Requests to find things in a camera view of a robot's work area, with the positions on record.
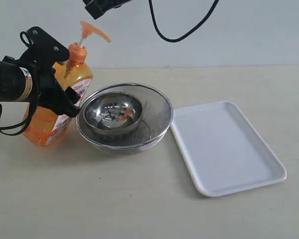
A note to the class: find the steel mesh strainer basket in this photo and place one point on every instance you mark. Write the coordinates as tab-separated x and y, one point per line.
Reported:
157	119

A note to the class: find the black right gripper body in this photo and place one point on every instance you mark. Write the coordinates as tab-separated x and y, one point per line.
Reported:
97	8

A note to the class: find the white rectangular plastic tray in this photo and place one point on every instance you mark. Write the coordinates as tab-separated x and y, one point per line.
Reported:
223	152

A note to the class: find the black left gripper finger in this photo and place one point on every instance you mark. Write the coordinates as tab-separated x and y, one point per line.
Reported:
64	102

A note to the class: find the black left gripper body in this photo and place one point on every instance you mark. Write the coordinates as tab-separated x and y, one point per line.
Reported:
42	52

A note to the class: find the small stainless steel bowl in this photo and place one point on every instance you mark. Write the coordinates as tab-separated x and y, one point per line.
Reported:
113	113

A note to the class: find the orange dish soap pump bottle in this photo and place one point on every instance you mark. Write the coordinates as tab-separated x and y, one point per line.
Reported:
74	76

